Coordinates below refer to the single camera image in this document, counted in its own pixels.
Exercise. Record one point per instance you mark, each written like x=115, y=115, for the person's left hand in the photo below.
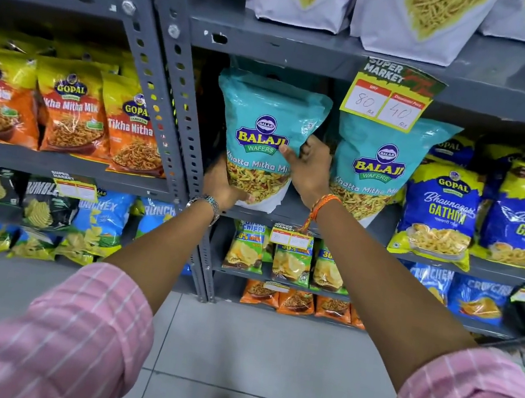
x=217, y=184

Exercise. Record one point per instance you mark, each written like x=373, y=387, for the person's right hand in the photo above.
x=311, y=174

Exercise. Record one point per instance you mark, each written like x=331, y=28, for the person's right thumb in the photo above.
x=291, y=153

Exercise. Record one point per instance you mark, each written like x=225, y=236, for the person's left thumb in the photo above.
x=242, y=196

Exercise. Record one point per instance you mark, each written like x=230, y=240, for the teal snack mix packet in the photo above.
x=265, y=121
x=376, y=175

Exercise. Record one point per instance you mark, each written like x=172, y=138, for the person's right forearm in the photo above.
x=386, y=297

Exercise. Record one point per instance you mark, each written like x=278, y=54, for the person's left forearm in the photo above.
x=160, y=254

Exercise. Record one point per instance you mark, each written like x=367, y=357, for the green chips packet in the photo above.
x=329, y=270
x=245, y=248
x=291, y=266

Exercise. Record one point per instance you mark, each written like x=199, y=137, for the orange wrist thread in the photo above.
x=323, y=202

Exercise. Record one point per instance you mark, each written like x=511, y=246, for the light blue chips packet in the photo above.
x=154, y=218
x=103, y=222

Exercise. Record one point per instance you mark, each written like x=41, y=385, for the small orange snack packet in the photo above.
x=260, y=294
x=296, y=303
x=357, y=318
x=333, y=310

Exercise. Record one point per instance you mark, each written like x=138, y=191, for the large yellow green price tag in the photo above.
x=389, y=100

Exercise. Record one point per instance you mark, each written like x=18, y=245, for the dark blue chips packet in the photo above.
x=478, y=300
x=429, y=282

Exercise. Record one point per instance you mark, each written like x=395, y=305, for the row of orange yellow packets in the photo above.
x=72, y=109

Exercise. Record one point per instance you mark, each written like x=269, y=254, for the pink striped left sleeve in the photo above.
x=63, y=338

